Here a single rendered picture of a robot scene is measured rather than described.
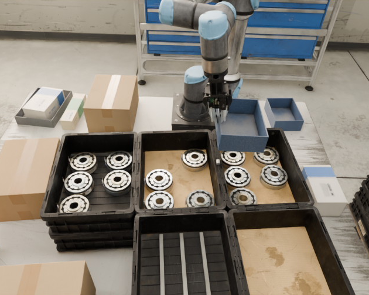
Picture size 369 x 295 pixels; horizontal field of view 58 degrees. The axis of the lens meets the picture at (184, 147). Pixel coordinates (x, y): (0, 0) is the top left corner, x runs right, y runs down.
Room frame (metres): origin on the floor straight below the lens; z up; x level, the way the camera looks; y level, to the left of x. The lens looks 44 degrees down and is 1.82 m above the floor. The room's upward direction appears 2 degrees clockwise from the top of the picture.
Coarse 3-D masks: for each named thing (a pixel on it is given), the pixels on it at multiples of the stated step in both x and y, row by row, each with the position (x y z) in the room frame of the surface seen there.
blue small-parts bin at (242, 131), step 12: (240, 108) 0.97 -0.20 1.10; (252, 108) 0.97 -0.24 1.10; (228, 120) 0.93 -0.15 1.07; (240, 120) 0.93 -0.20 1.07; (252, 120) 0.93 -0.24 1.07; (216, 132) 0.85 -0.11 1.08; (228, 132) 0.86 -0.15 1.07; (240, 132) 0.86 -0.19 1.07; (252, 132) 0.87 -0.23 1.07; (264, 132) 0.81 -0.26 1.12; (228, 144) 0.77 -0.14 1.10; (240, 144) 0.77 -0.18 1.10; (252, 144) 0.77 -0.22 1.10; (264, 144) 0.77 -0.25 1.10
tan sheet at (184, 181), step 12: (156, 156) 0.97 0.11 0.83; (168, 156) 0.97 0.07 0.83; (180, 156) 0.98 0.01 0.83; (156, 168) 0.90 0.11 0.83; (168, 168) 0.91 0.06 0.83; (180, 168) 0.91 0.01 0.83; (180, 180) 0.84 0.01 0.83; (192, 180) 0.85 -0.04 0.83; (204, 180) 0.85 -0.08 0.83; (144, 192) 0.78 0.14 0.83; (168, 192) 0.78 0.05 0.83; (180, 192) 0.79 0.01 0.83; (180, 204) 0.73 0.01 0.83
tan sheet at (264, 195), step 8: (248, 152) 1.02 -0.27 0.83; (248, 160) 0.97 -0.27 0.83; (224, 168) 0.92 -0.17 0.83; (248, 168) 0.92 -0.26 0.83; (256, 168) 0.93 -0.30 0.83; (256, 176) 0.88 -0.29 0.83; (256, 184) 0.84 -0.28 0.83; (288, 184) 0.84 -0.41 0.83; (256, 192) 0.80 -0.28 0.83; (264, 192) 0.80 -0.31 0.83; (272, 192) 0.80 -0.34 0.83; (280, 192) 0.80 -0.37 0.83; (288, 192) 0.81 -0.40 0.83; (264, 200) 0.76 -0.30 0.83; (272, 200) 0.76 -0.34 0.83; (280, 200) 0.77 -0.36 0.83; (288, 200) 0.77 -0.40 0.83
